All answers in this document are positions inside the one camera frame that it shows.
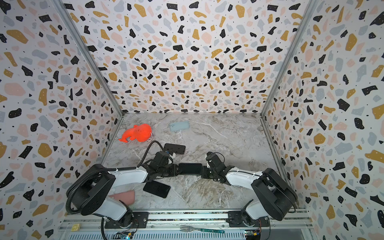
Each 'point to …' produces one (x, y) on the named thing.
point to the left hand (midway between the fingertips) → (181, 169)
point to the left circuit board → (123, 235)
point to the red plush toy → (141, 133)
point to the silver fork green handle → (186, 228)
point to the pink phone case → (127, 197)
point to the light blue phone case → (178, 126)
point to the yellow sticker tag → (75, 227)
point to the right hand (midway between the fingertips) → (197, 170)
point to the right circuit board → (252, 234)
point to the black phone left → (157, 188)
